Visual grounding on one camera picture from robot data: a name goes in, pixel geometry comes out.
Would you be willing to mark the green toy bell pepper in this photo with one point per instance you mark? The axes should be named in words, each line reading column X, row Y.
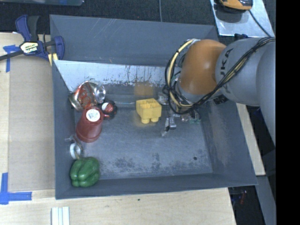
column 84, row 172

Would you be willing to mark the red-brown plastic cup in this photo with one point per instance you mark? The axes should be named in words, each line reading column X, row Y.
column 89, row 127

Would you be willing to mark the yellow toy building block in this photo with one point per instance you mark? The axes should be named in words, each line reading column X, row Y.
column 148, row 109

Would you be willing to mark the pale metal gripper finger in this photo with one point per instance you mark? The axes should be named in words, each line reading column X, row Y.
column 173, row 125
column 167, row 125

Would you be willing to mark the black red white toy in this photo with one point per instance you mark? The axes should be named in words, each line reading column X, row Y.
column 108, row 108

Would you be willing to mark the grey metal bin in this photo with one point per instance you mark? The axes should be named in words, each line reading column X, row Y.
column 145, row 149

